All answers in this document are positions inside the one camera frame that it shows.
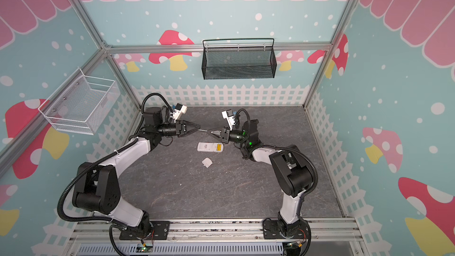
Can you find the white battery cover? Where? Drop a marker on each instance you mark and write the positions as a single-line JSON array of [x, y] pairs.
[[207, 162]]

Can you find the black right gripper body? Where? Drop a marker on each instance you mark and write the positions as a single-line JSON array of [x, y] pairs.
[[226, 135]]

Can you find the black mesh wall basket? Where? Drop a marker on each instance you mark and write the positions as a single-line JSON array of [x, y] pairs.
[[238, 59]]

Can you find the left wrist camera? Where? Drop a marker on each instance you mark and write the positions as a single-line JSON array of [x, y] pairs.
[[178, 111]]

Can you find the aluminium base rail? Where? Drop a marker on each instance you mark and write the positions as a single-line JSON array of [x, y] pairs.
[[245, 237]]

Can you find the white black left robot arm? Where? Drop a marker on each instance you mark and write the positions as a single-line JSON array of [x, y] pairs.
[[97, 188]]

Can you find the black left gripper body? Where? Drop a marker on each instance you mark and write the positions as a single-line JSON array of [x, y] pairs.
[[172, 129]]

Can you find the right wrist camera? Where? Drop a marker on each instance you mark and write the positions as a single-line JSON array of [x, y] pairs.
[[230, 117]]

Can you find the white remote control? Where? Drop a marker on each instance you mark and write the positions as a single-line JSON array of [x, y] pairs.
[[210, 147]]

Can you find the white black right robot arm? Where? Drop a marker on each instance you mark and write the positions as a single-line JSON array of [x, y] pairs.
[[295, 174]]

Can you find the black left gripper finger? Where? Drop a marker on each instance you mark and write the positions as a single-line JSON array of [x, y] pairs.
[[190, 126], [189, 132]]

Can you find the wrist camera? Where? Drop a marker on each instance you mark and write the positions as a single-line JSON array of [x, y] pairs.
[[230, 117], [178, 111]]

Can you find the white wire wall basket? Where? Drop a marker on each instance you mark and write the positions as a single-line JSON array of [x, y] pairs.
[[81, 104]]

